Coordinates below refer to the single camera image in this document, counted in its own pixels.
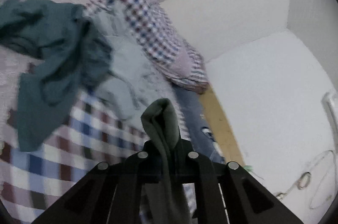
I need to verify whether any wooden headboard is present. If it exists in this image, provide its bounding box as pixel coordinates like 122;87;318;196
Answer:
199;87;245;166

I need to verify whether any plaid patchwork bed sheet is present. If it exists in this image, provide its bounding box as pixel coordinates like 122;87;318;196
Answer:
0;0;199;224

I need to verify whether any blue cartoon pillow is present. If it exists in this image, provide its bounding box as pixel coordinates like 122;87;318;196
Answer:
172;85;226;164

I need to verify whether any light grey garment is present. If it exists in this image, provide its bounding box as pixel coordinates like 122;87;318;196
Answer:
93;10;175;129

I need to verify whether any dark teal garment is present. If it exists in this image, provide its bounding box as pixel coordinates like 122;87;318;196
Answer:
1;0;112;152

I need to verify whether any grey green garment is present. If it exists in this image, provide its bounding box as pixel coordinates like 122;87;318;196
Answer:
141;99;191;223

